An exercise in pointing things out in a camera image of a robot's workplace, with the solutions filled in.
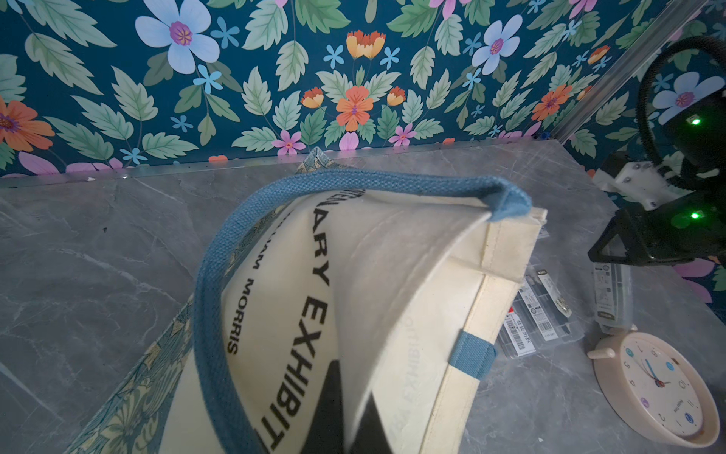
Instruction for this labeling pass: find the clear compass set case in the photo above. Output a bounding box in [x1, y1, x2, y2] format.
[593, 263, 633, 336]
[531, 265, 583, 344]
[519, 281, 559, 342]
[497, 308, 537, 359]

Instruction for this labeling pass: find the pink round alarm clock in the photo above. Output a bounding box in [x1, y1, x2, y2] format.
[587, 331, 720, 448]

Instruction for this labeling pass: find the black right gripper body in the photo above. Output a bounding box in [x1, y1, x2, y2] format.
[588, 192, 725, 267]

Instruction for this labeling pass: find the aluminium frame corner post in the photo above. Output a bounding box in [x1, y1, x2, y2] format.
[551, 0, 708, 144]

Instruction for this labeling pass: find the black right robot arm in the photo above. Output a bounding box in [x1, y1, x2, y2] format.
[588, 37, 725, 267]

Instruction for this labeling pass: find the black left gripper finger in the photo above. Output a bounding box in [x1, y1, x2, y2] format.
[301, 361, 344, 454]

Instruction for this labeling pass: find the cream floral canvas tote bag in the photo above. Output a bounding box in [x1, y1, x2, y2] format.
[69, 149, 548, 453]

